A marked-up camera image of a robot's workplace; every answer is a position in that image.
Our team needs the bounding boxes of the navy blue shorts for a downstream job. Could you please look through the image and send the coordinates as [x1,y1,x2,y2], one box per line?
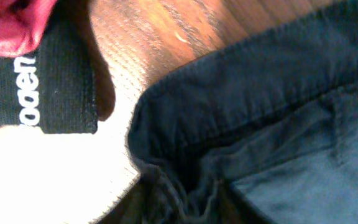
[101,1,358,224]

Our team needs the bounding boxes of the red folded garment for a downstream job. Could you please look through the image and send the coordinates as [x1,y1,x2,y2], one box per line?
[0,0,57,57]

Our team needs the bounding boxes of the black folded garment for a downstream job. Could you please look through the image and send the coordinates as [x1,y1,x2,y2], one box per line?
[0,1,98,134]

